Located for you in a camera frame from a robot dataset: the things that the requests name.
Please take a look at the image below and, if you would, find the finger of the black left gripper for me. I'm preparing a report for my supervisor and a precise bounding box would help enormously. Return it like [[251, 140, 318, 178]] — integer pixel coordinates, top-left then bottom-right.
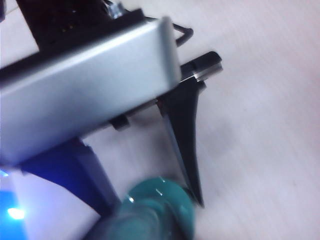
[[157, 79, 207, 209], [22, 142, 121, 219]]

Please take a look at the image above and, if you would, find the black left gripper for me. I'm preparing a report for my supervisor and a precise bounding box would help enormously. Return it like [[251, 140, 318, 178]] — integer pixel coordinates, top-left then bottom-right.
[[17, 0, 223, 83]]

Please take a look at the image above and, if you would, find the teal sprayer bottle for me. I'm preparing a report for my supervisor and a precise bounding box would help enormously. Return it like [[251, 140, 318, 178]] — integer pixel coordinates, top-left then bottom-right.
[[82, 176, 198, 240]]

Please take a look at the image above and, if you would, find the blue rimmed translucent box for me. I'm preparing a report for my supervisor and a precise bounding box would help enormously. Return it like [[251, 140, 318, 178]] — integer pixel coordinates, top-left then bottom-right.
[[0, 168, 100, 240]]

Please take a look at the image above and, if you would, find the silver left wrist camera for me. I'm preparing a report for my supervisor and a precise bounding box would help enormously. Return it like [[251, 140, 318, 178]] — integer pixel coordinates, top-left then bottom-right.
[[0, 16, 182, 163]]

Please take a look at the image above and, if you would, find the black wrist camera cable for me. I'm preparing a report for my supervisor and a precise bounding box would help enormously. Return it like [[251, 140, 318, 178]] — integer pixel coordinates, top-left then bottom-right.
[[174, 23, 195, 47]]

